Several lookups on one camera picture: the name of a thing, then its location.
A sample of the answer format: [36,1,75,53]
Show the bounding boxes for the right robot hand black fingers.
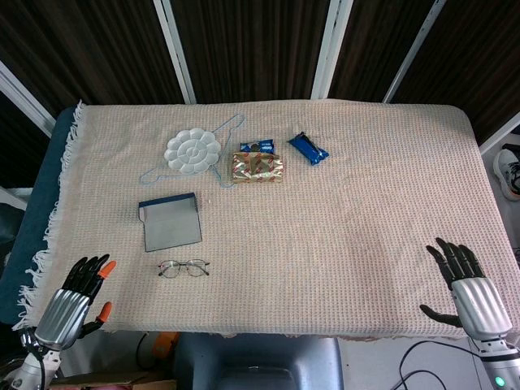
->
[419,237,513,338]

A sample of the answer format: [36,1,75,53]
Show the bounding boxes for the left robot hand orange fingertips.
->
[34,253,118,353]

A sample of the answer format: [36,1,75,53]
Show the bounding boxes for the thin-framed eyeglasses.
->
[157,258,210,280]

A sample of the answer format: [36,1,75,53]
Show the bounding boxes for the blue glasses case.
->
[137,192,203,254]

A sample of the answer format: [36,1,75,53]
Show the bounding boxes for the chrome metal fitting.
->
[18,327,40,354]

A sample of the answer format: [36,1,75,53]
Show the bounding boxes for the teal table pad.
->
[0,106,82,326]

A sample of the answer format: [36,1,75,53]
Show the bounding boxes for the white sneaker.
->
[493,144,520,200]

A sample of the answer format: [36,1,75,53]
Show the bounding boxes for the beige waffle blanket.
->
[11,101,514,339]

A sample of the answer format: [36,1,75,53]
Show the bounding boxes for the white flower paint palette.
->
[164,127,223,176]

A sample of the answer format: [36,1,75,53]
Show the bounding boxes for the dark blue snack packet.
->
[288,132,330,167]

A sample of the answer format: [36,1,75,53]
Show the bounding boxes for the gold wrapped box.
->
[231,150,286,184]

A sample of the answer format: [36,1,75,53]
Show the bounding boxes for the small blue cookie packet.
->
[238,140,276,154]

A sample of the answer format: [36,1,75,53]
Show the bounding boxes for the black floor cable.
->
[398,340,488,390]

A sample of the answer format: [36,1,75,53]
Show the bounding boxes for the white frame post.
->
[310,0,354,100]
[479,113,520,156]
[153,0,198,105]
[383,0,448,103]
[0,60,57,137]

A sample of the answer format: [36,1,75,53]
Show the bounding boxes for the light blue wire hanger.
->
[140,113,248,190]

